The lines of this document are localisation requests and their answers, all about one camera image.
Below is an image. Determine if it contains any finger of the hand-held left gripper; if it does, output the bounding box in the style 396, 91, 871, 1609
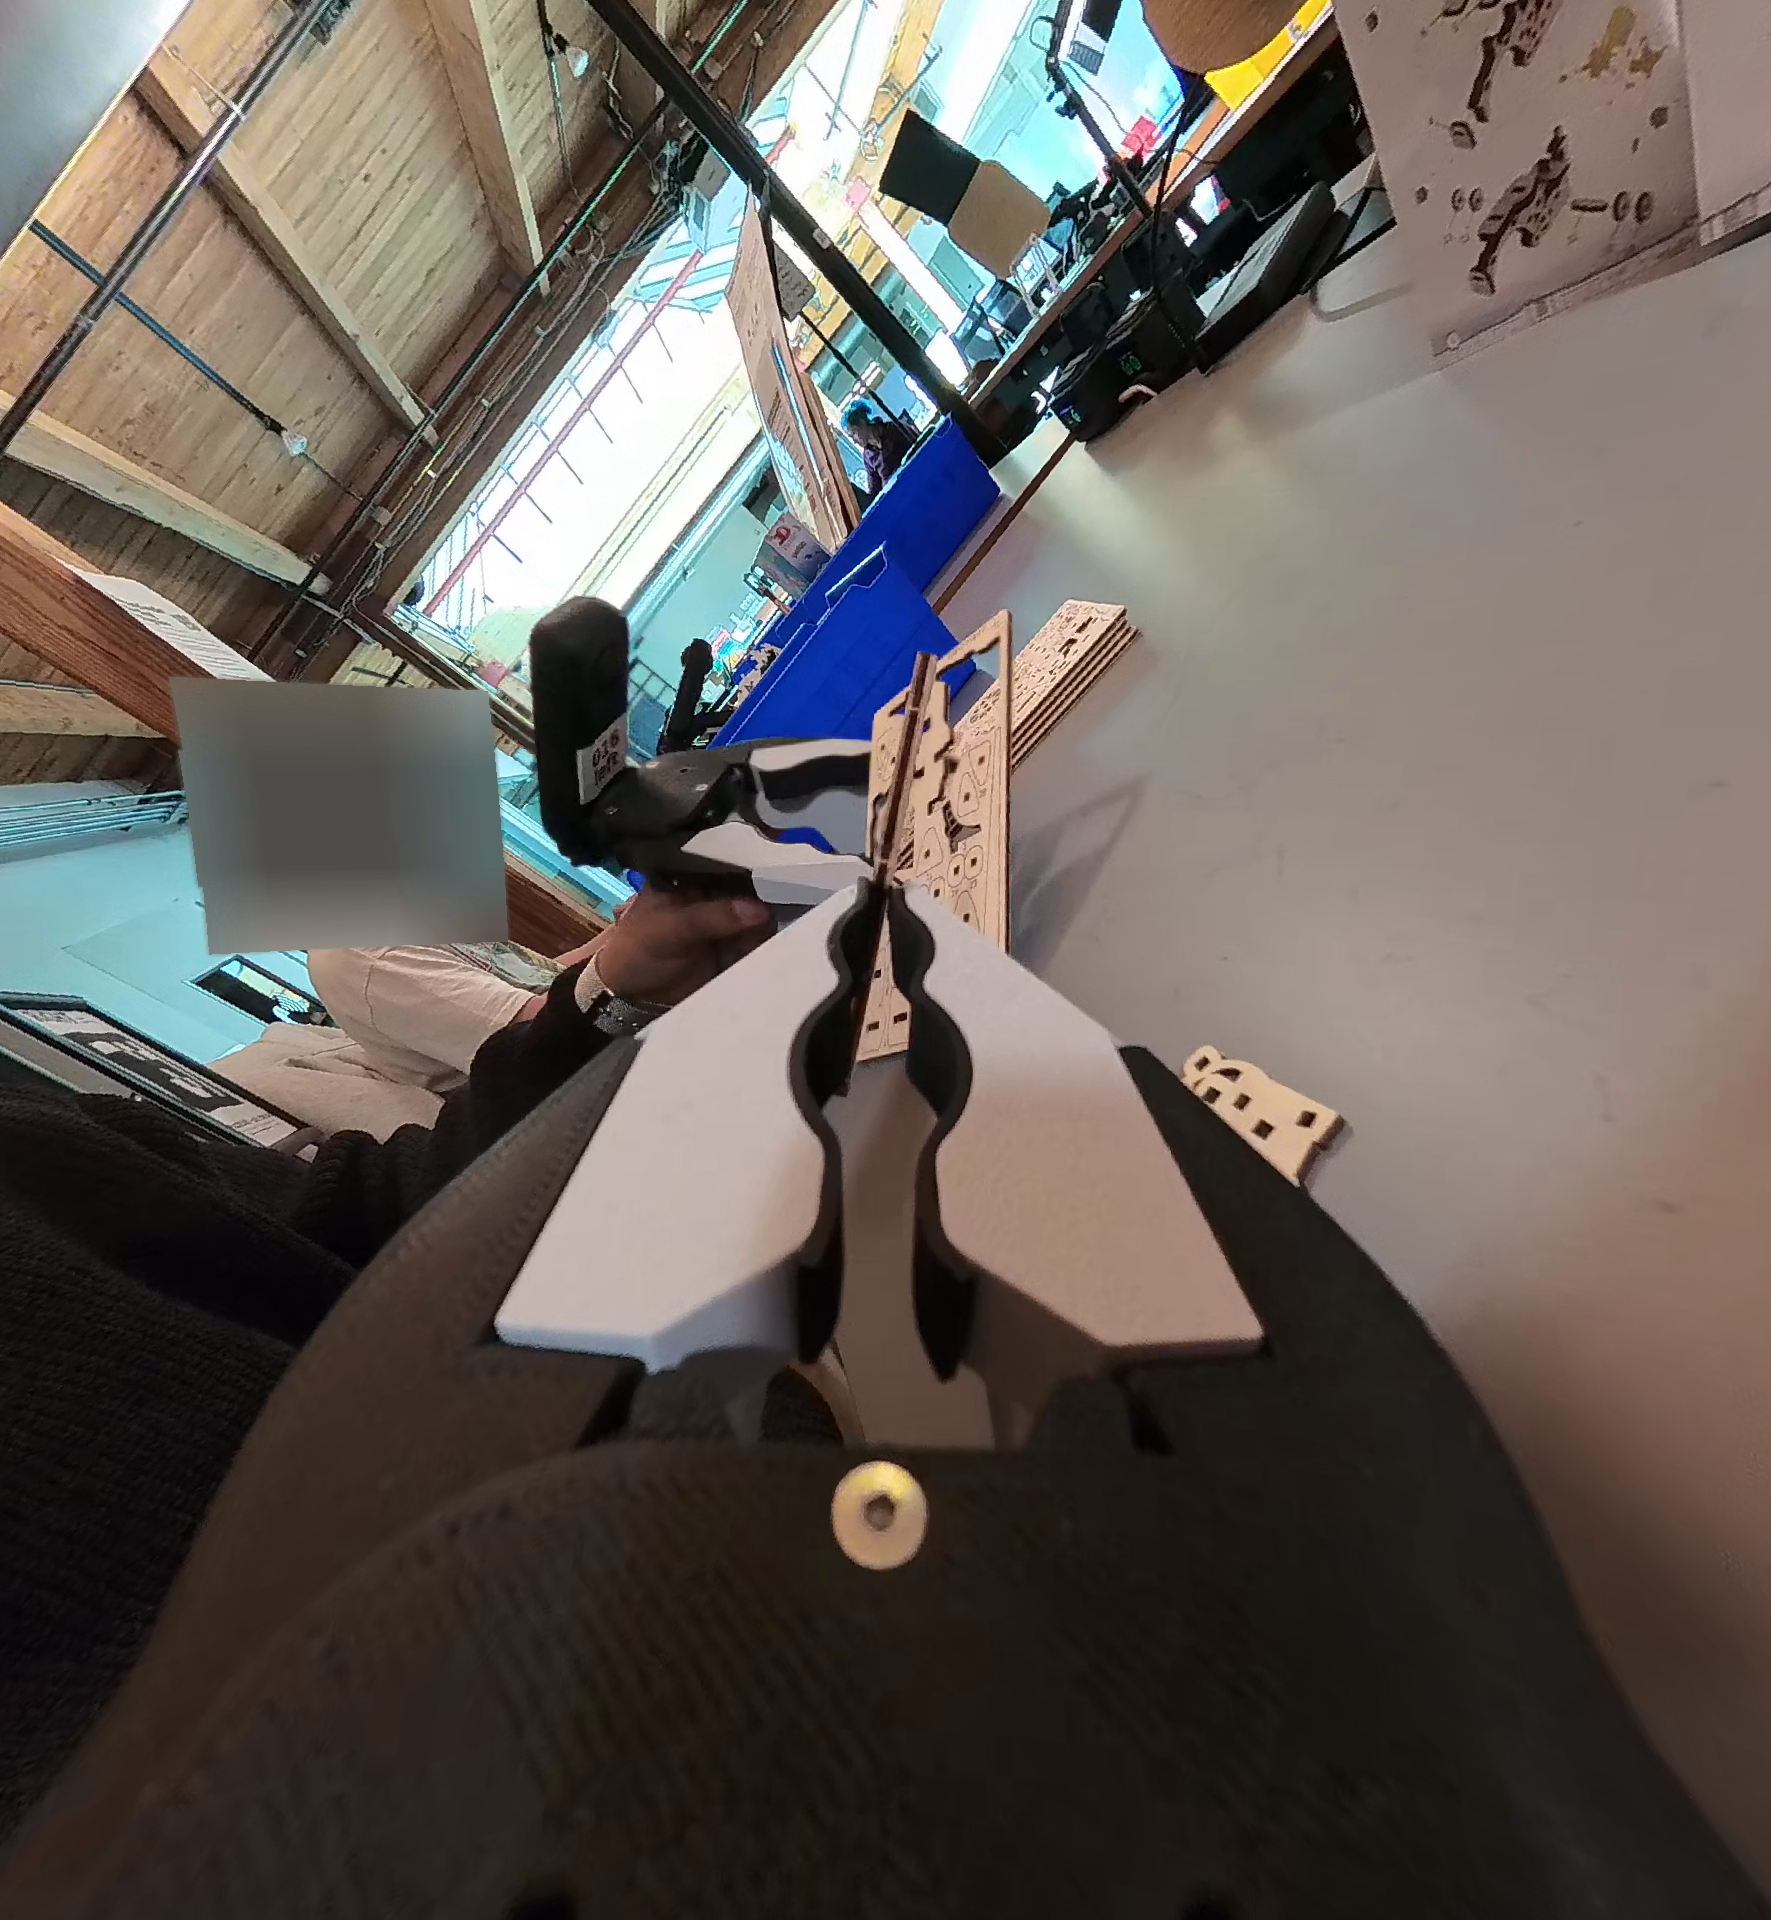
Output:
746, 735, 877, 807
680, 829, 877, 910

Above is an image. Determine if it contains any person's left forearm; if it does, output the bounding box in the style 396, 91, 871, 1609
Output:
299, 965, 647, 1277

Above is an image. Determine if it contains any wooden puzzle sheet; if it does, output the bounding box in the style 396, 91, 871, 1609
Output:
851, 609, 1017, 1070

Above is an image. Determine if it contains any black equipment case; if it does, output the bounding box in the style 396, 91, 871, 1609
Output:
1199, 180, 1344, 324

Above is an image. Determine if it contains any black tan chair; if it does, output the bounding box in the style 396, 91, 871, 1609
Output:
877, 107, 1052, 264

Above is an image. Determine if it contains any white wall notice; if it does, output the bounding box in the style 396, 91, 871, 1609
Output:
74, 568, 260, 681

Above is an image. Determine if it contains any wooden cut-out puzzle piece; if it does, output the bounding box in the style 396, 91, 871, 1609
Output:
1181, 1047, 1347, 1188

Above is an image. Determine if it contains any thin wooden puzzle piece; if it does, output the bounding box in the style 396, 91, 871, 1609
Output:
858, 650, 941, 909

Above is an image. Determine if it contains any tall plywood board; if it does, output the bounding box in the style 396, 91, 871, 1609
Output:
727, 201, 865, 550

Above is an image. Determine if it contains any black battery charger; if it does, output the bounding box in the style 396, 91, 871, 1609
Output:
1046, 307, 1201, 442

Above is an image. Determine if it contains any person's black clothing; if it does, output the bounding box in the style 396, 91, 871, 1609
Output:
0, 1087, 527, 1920

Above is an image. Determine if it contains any black framed marker sign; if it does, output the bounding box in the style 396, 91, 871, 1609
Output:
0, 965, 326, 1150

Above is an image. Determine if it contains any grey desk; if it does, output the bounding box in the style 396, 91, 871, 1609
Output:
960, 195, 1771, 1920

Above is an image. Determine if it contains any black steel column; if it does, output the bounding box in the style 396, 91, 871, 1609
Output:
583, 0, 1009, 459

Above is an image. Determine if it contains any printed instruction sheet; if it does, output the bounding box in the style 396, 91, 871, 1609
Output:
1335, 0, 1771, 369

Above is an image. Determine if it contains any blue plastic bin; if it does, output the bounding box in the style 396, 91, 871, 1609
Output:
826, 419, 1002, 602
708, 547, 967, 754

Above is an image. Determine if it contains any stack of wooden puzzle sheets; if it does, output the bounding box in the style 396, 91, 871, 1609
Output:
1007, 602, 1138, 768

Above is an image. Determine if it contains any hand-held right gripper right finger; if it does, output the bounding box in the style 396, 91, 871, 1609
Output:
884, 885, 1266, 1382

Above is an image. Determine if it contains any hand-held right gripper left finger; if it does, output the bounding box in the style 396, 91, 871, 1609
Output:
491, 883, 881, 1376

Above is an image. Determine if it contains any person's left hand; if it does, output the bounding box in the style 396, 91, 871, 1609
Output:
602, 892, 775, 1000

